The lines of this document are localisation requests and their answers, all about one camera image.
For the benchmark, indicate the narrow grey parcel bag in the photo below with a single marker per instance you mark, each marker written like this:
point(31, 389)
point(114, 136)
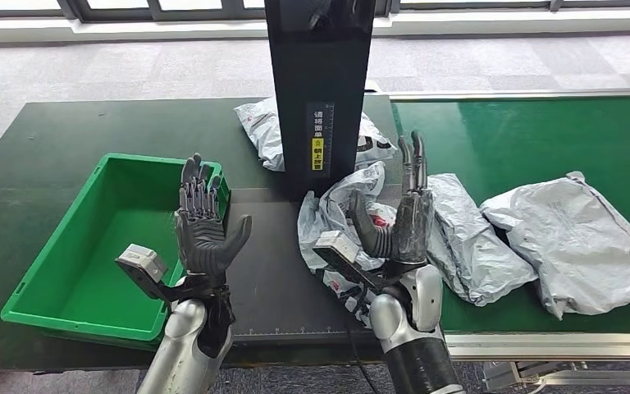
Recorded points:
point(472, 255)

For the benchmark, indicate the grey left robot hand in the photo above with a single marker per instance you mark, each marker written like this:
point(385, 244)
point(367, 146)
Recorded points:
point(203, 239)

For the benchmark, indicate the large grey parcel bag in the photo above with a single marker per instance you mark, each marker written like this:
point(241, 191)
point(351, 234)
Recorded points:
point(570, 245)

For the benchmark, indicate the grey parcel bag red print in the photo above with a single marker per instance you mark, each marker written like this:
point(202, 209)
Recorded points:
point(326, 212)

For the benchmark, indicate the white window sill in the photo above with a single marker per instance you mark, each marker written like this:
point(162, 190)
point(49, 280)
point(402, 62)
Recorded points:
point(130, 29)

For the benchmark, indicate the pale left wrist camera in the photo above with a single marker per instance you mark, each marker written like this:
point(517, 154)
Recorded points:
point(144, 258)

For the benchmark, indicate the green plastic crate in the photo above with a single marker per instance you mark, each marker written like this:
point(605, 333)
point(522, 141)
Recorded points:
point(92, 255)

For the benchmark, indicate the green conveyor belt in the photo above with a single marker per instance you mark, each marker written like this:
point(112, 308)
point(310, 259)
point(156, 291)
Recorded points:
point(510, 136)

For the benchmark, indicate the dark window frame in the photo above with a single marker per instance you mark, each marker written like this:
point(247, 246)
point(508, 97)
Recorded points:
point(130, 15)

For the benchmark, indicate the black inbound scanner machine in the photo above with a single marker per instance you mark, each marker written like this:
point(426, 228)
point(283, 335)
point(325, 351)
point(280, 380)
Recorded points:
point(271, 283)

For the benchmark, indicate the grey parcel bag black print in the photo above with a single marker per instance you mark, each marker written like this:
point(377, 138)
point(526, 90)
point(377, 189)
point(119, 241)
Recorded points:
point(260, 133)

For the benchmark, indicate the black yellow warning label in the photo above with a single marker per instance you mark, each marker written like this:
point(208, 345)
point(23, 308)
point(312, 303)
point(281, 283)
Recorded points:
point(317, 154)

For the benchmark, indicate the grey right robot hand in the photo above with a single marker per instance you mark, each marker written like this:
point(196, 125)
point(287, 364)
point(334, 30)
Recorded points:
point(413, 228)

